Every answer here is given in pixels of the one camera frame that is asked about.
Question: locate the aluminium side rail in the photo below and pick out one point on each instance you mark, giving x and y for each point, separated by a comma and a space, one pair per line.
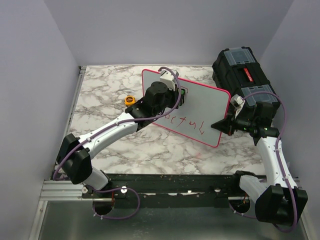
82, 71

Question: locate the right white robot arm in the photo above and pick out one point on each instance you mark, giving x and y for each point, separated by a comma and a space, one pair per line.
279, 201

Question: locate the yellow tape measure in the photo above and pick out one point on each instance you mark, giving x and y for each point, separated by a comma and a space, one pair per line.
129, 100

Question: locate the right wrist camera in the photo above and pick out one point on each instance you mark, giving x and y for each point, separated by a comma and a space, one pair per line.
238, 103

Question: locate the black plastic toolbox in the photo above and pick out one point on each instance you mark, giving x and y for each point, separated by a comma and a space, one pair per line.
237, 71

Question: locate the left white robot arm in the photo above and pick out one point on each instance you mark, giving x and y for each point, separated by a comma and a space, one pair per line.
76, 153

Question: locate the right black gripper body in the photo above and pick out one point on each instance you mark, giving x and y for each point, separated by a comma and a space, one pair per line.
243, 123

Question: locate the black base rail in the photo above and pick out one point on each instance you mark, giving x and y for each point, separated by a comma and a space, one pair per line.
155, 191

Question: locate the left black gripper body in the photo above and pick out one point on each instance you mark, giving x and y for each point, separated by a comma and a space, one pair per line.
169, 101

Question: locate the pink framed whiteboard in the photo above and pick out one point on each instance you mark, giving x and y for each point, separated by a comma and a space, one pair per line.
203, 106

